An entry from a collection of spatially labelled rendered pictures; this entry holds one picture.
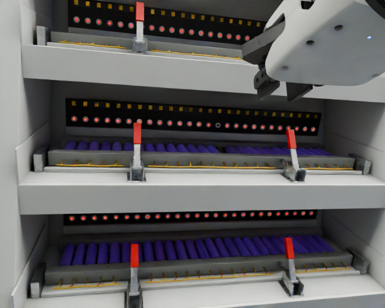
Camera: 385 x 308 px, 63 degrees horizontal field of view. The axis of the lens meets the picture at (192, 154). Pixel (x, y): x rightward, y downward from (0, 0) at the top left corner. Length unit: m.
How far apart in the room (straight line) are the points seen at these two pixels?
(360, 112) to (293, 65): 0.48
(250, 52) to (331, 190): 0.36
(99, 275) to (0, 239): 0.16
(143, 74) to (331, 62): 0.30
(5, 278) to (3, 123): 0.21
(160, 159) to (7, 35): 0.28
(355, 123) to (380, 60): 0.46
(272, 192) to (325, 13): 0.36
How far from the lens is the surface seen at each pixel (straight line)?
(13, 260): 0.51
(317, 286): 0.64
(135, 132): 0.50
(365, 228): 0.72
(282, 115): 0.72
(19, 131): 0.49
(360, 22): 0.23
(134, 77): 0.49
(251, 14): 0.79
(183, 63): 0.50
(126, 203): 0.48
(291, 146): 0.57
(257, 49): 0.28
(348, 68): 0.28
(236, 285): 0.59
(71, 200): 0.48
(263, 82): 0.33
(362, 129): 0.72
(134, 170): 0.50
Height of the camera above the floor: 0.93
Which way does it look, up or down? level
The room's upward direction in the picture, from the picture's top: 1 degrees clockwise
